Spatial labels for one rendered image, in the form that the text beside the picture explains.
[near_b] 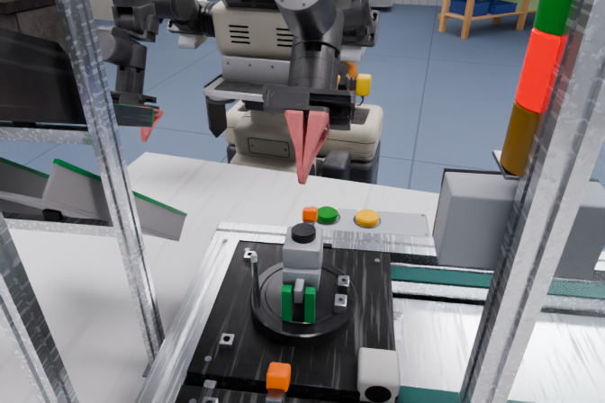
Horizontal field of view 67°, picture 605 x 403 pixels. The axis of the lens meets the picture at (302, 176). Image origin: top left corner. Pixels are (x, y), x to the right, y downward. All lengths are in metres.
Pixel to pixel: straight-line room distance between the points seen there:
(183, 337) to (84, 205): 0.22
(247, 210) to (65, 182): 0.55
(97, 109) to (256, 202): 0.60
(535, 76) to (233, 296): 0.47
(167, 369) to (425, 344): 0.34
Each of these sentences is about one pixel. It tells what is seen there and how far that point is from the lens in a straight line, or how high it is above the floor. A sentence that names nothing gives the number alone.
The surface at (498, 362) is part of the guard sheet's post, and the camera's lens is 0.46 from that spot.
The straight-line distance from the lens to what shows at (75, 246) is 1.00.
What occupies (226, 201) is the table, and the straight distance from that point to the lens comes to 1.04.
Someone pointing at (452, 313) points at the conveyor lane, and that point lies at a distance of 0.73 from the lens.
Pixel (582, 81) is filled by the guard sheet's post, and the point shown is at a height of 1.34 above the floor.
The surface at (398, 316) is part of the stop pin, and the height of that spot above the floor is 0.97.
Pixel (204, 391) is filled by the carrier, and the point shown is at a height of 0.97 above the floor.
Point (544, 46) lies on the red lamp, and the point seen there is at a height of 1.35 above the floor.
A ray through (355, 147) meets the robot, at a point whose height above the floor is 0.75.
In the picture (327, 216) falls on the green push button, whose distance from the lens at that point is 0.79.
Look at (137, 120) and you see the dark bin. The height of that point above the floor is 1.21.
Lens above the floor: 1.43
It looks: 31 degrees down
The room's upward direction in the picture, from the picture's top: straight up
